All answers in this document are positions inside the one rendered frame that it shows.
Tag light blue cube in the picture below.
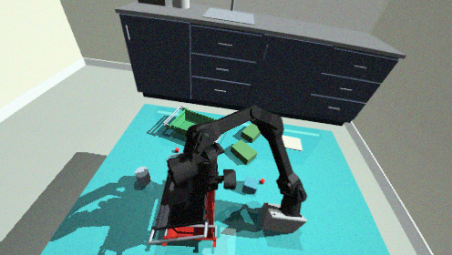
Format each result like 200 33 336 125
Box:
242 176 259 194

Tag light green block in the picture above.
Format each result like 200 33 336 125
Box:
241 123 261 143
231 140 258 165

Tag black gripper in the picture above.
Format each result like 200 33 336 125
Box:
174 169 237 193

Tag grey cylinder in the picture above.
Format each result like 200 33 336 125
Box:
135 166 151 186

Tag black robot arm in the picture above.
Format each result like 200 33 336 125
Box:
166 106 308 218

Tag red plastic tray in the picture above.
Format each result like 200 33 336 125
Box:
164 190 216 247

